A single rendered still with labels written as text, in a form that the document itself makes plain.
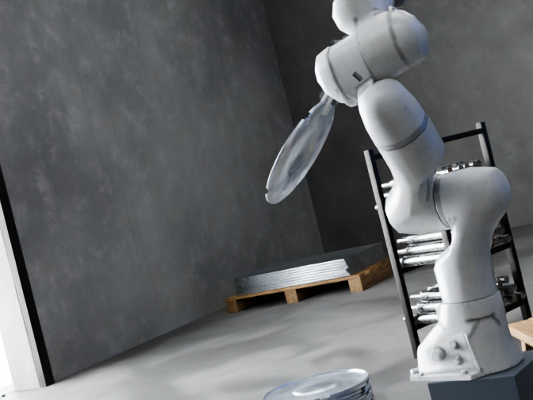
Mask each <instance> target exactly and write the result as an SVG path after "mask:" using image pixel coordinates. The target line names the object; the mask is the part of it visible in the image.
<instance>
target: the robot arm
mask: <svg viewBox="0 0 533 400"><path fill-rule="evenodd" d="M407 2H408V0H335V1H334V2H333V10H332V17H333V19H334V21H335V23H336V24H337V26H338V28H339V30H341V31H343V32H345V33H346V36H345V37H343V38H342V39H341V40H330V41H329V47H327V48H326V49H325V50H323V51H322V52H321V53H320V54H319V55H318V56H317V57H316V65H315V72H316V78H317V82H318V83H319V84H320V85H321V86H322V88H323V90H322V91H321V93H320V97H319V98H322V99H321V102H322V101H324V100H328V102H327V103H326V105H325V107H324V109H323V111H322V113H321V115H320V116H321V117H327V115H328V112H329V110H330V109H331V108H332V106H336V105H337V104H338V102H342V103H345V104H346V105H348V106H350V107H353V106H357V102H358V104H359V112H360V114H361V117H362V120H363V123H364V125H365V127H366V130H367V132H368V133H369V134H370V137H371V139H372V140H373V142H374V144H375V145H376V147H377V148H378V150H379V152H380V153H381V154H382V156H383V158H384V160H385V161H386V163H387V164H388V166H389V168H390V170H391V172H392V174H393V177H394V184H393V188H392V190H391V191H390V192H389V194H388V197H387V199H386V201H385V212H386V214H387V217H388V219H389V223H390V224H391V225H392V226H393V227H394V228H395V230H397V231H398V232H399V233H408V234H418V235H423V234H427V233H435V232H439V231H443V230H448V229H451V230H452V242H451V245H450V246H449V247H448V248H447V249H446V250H445V251H444V252H442V253H441V254H440V256H439V257H438V259H437V260H436V262H435V267H434V271H435V277H436V279H437V283H438V286H439V291H440V294H441V297H442V300H443V301H442V302H441V303H439V304H438V305H437V307H436V308H435V310H436V313H437V317H438V323H437V324H436V325H435V327H434V328H433V329H432V330H431V332H430V333H429V334H428V335H427V336H426V337H425V339H424V340H423V341H422V343H421V344H420V345H419V347H418V351H417V358H418V367H417V368H414V369H412V370H411V376H410V382H415V381H459V380H474V379H477V378H480V377H482V376H485V375H490V374H493V373H496V372H499V371H504V370H506V369H509V368H510V367H514V366H516V365H518V364H519V363H520V362H521V361H522V360H523V359H524V357H523V356H522V354H521V352H520V350H519V349H518V348H517V346H516V343H515V342H514V340H513V339H512V335H511V333H510V330H509V327H508V322H507V319H506V311H505V308H504V303H503V300H502V297H501V294H500V291H499V290H498V289H497V281H496V276H495V272H494V267H493V260H492V256H491V247H492V241H493V232H494V230H495V228H496V227H497V225H498V223H499V221H500V219H501V218H502V217H503V216H504V214H505V213H506V212H507V210H508V209H509V205H510V201H511V196H512V188H511V186H510V183H509V181H508V179H507V177H506V176H505V175H504V173H503V172H502V171H501V170H499V169H498V168H496V167H467V168H463V169H460V170H457V171H451V172H447V173H444V174H437V173H435V171H436V170H437V169H438V167H439V165H440V164H441V163H442V160H443V157H444V156H445V148H444V143H443V140H442V138H441V137H440V135H439V133H438V131H437V130H436V128H435V126H434V125H433V123H432V121H431V119H430V117H429V116H428V115H427V114H426V113H425V111H424V110H423V108H422V107H421V105H420V104H419V103H418V101H417V100H416V98H415V97H414V96H413V95H412V94H411V93H410V92H409V91H408V90H407V89H406V88H405V87H404V86H403V85H402V84H401V83H400V82H398V81H397V80H395V79H393V78H395V77H397V76H398V75H401V74H402V73H404V72H406V71H408V70H409V69H411V68H415V67H416V66H417V65H419V64H420V63H421V62H423V61H424V60H425V59H426V58H427V57H428V53H429V43H428V33H427V31H426V29H425V27H424V25H423V24H422V23H421V22H420V21H418V20H417V18H416V16H415V15H412V14H410V13H408V12H406V11H403V10H399V9H400V8H403V7H405V6H406V4H407Z"/></svg>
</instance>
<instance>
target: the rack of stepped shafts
mask: <svg viewBox="0 0 533 400"><path fill-rule="evenodd" d="M476 127H477V129H474V130H470V131H467V132H463V133H457V134H454V135H450V136H446V137H441V138H442V140H443V143H446V142H449V141H453V140H458V139H462V138H466V137H471V136H475V135H478V136H479V140H480V143H481V150H482V153H483V156H484V160H485V166H486V167H495V162H494V158H493V153H492V149H491V146H490V143H489V137H488V133H487V129H486V126H485V122H484V121H483V122H479V123H476ZM364 154H365V158H366V164H367V167H368V171H369V174H370V180H371V183H372V187H373V190H374V197H375V200H376V203H377V205H376V206H375V209H376V210H378V212H379V216H380V219H381V223H382V228H383V233H384V236H385V242H386V245H387V248H388V252H389V258H390V261H391V264H392V269H393V274H394V278H395V281H396V284H397V290H398V294H399V297H400V300H401V307H402V310H403V314H404V318H403V320H404V321H405V323H406V326H407V330H408V335H409V339H410V343H411V346H412V352H413V355H414V359H418V358H417V351H418V347H419V345H420V339H419V336H418V332H417V330H419V329H422V328H423V327H426V326H428V325H430V324H433V323H438V317H437V313H436V310H435V308H436V307H437V305H438V304H439V303H441V302H442V301H443V300H442V297H441V294H440V291H439V286H438V283H436V285H435V286H429V287H428V290H422V291H421V292H420V293H419V294H411V296H410V297H411V299H421V300H422V302H418V303H417V305H411V303H410V300H409V296H408V291H407V287H406V284H405V278H404V275H403V274H404V273H406V272H408V271H412V270H414V269H417V268H419V267H423V266H425V265H428V264H432V263H435V262H436V260H437V259H438V257H439V256H440V254H441V253H442V252H444V251H445V250H446V249H447V248H448V247H449V246H450V245H451V242H452V230H451V229H448V230H443V231H439V232H435V233H427V234H423V235H418V234H409V235H407V236H406V237H402V238H399V239H397V243H398V244H403V243H409V244H410V245H409V246H407V247H406V248H402V249H398V250H397V246H396V242H395V239H394V235H393V229H392V225H391V224H390V223H389V219H388V217H387V214H386V212H385V198H387V197H388V194H389V192H390V191H389V192H386V193H383V189H384V188H388V187H392V188H393V184H394V178H393V179H391V180H390V182H387V183H381V180H380V177H379V174H378V168H377V164H376V161H375V160H378V159H381V158H383V156H382V154H381V153H378V154H374V151H373V149H370V150H366V151H364ZM467 167H481V161H480V160H474V161H470V162H466V163H464V162H458V163H452V164H448V165H445V166H441V167H438V169H437V170H436V171H435V173H437V174H444V173H447V172H451V171H457V170H460V169H463V168H467ZM500 233H502V235H499V236H498V234H500ZM499 243H503V244H500V245H498V244H499ZM495 245H497V246H496V247H495ZM505 249H506V251H507V254H508V261H509V264H510V268H511V271H512V277H513V280H514V283H513V284H503V283H509V277H508V276H507V275H505V276H497V277H496V281H497V289H498V290H499V291H500V294H501V297H502V300H503V303H504V308H505V311H506V313H507V312H509V311H511V310H514V309H516V308H518V307H520V309H521V313H522V316H523V320H527V319H529V318H531V317H532V316H531V310H530V306H529V303H528V299H527V293H526V290H525V286H524V283H523V277H522V273H521V270H520V264H519V261H518V257H517V254H516V248H515V244H514V240H513V237H512V231H511V228H510V224H509V221H508V215H507V212H506V213H505V214H504V216H503V217H502V218H501V219H500V226H497V227H496V228H495V230H494V232H493V241H492V247H491V255H493V254H495V253H498V252H501V251H504V250H505ZM406 253H408V256H404V257H402V258H399V255H400V254H406ZM398 254H399V255H398ZM402 264H403V265H404V267H401V265H402ZM514 291H516V292H514ZM510 302H511V303H510ZM508 303H510V304H508ZM413 310H419V311H420V313H412V311H413Z"/></svg>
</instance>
